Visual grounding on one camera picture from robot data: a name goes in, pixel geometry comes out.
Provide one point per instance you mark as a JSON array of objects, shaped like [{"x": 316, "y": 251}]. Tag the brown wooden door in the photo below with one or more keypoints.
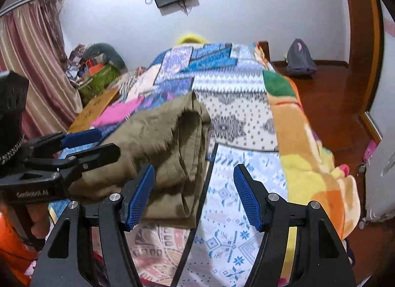
[{"x": 365, "y": 61}]

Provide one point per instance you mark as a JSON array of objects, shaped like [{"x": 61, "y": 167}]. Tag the patchwork patterned bedsheet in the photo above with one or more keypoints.
[{"x": 222, "y": 248}]

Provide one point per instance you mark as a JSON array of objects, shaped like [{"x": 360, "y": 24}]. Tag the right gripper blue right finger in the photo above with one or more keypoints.
[{"x": 253, "y": 195}]

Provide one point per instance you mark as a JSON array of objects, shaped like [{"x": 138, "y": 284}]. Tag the pink slipper on floor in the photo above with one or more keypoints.
[{"x": 370, "y": 149}]

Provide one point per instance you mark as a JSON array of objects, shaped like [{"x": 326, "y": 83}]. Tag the grey backpack on floor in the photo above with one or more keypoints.
[{"x": 299, "y": 60}]

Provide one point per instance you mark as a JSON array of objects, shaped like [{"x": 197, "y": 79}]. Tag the striped pink curtain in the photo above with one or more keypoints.
[{"x": 32, "y": 45}]

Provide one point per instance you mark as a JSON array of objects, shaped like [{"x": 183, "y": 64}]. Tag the yellow pillow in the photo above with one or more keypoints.
[{"x": 191, "y": 38}]

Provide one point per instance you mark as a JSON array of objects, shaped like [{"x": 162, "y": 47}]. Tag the olive green pants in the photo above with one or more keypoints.
[{"x": 173, "y": 138}]

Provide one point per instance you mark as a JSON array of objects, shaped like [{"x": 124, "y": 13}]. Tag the green bag with clothes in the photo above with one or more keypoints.
[{"x": 91, "y": 69}]

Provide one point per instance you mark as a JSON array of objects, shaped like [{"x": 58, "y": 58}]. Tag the pink folded cloth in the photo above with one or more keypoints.
[{"x": 117, "y": 112}]

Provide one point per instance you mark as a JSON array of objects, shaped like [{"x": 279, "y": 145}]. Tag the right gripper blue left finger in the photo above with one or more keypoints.
[{"x": 135, "y": 195}]

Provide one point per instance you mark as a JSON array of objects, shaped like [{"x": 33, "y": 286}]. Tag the orange green fleece blanket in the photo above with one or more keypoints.
[{"x": 309, "y": 168}]

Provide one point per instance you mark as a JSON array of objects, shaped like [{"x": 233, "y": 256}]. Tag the white plastic furniture piece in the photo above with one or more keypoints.
[{"x": 379, "y": 181}]

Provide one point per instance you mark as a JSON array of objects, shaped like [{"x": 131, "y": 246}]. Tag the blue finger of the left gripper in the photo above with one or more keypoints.
[
  {"x": 74, "y": 139},
  {"x": 76, "y": 163}
]

